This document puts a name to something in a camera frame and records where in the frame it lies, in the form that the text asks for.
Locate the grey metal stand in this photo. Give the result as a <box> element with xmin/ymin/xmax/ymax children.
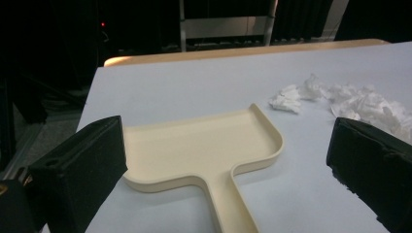
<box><xmin>178</xmin><ymin>0</ymin><xmax>280</xmax><ymax>52</ymax></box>

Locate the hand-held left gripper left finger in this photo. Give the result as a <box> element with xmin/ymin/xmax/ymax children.
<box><xmin>25</xmin><ymin>115</ymin><xmax>128</xmax><ymax>233</ymax></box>

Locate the pile of white paper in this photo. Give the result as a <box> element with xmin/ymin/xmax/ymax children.
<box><xmin>267</xmin><ymin>73</ymin><xmax>412</xmax><ymax>145</ymax></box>

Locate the dark equipment with red light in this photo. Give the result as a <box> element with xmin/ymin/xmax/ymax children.
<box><xmin>96</xmin><ymin>0</ymin><xmax>181</xmax><ymax>56</ymax></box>

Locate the cream plastic dustpan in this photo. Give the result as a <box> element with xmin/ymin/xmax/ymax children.
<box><xmin>121</xmin><ymin>103</ymin><xmax>285</xmax><ymax>233</ymax></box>

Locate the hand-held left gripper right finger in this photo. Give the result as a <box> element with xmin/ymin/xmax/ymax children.
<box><xmin>326</xmin><ymin>116</ymin><xmax>412</xmax><ymax>233</ymax></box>

